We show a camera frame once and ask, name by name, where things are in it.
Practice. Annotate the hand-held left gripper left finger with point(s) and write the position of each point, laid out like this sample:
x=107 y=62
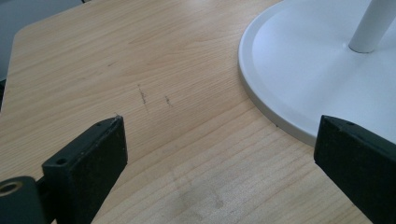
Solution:
x=84 y=174

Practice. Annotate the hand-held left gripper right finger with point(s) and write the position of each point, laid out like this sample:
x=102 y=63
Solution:
x=358 y=161

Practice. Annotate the white round lamp stand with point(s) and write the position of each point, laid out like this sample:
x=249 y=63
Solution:
x=299 y=68

